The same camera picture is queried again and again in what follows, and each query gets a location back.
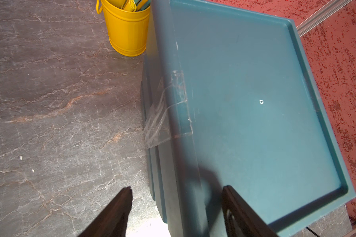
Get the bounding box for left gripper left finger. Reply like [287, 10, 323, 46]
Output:
[79, 187, 133, 237]

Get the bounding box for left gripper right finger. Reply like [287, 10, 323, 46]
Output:
[222, 185, 278, 237]

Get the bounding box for teal three-drawer cabinet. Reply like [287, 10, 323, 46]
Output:
[142, 1, 356, 237]

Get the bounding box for clear tape on cabinet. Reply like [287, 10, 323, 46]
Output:
[143, 71, 193, 149]

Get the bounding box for yellow pen bucket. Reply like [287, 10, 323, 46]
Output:
[96, 0, 151, 57]

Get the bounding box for pens in bucket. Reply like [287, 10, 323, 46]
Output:
[109, 0, 151, 12]

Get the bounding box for right aluminium corner post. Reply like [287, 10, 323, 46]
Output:
[297, 0, 352, 37]

